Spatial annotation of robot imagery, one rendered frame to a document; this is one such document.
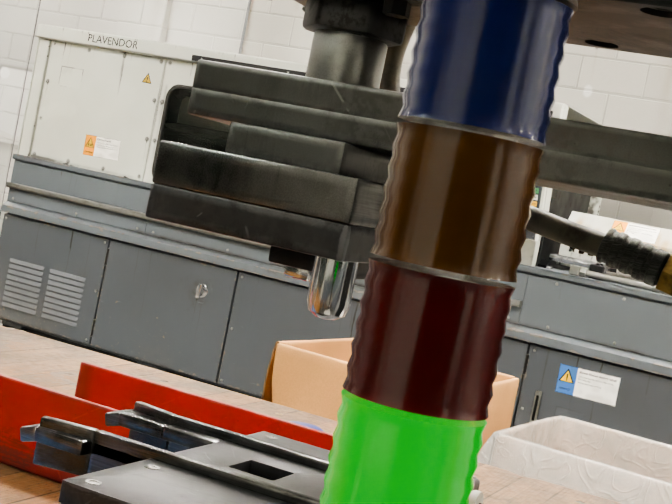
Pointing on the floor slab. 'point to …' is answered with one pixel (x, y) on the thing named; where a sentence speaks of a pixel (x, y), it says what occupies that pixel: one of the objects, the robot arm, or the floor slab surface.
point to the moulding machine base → (296, 306)
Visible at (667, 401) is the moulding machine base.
